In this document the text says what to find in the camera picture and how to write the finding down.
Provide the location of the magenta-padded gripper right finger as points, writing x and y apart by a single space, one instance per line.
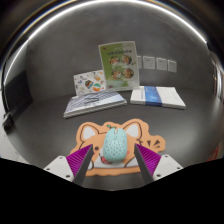
166 165

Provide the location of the green leaflet in clear stand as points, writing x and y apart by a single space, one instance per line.
120 66

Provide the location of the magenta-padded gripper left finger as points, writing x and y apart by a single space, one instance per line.
60 166

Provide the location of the teal perforated computer mouse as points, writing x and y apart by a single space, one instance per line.
115 145

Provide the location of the orange corgi-shaped mouse pad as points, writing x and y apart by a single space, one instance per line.
146 141

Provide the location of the grey striped book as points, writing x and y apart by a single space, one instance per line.
93 101

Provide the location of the white book with blue band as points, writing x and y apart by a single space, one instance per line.
166 96

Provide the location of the small white illustrated card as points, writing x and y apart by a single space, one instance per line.
88 83

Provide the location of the white linear ceiling light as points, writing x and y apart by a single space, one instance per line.
196 31

